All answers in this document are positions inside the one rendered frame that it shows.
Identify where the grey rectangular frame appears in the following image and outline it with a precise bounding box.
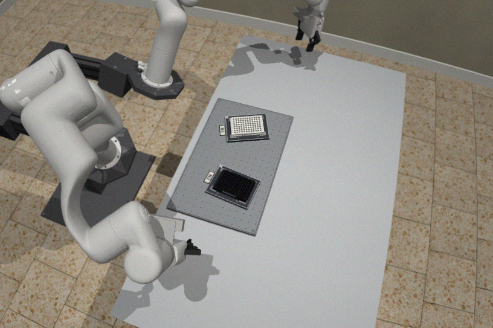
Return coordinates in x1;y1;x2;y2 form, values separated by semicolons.
205;164;261;210

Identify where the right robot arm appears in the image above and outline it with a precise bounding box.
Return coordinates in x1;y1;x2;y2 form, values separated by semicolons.
0;49;185;284

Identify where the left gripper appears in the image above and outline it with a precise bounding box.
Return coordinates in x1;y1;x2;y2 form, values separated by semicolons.
295;16;324;52

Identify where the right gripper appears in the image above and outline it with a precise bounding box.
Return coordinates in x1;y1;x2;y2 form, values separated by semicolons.
170;239;201;266

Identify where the black rectangular frame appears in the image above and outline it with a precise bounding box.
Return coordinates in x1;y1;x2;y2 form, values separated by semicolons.
225;114;269;143

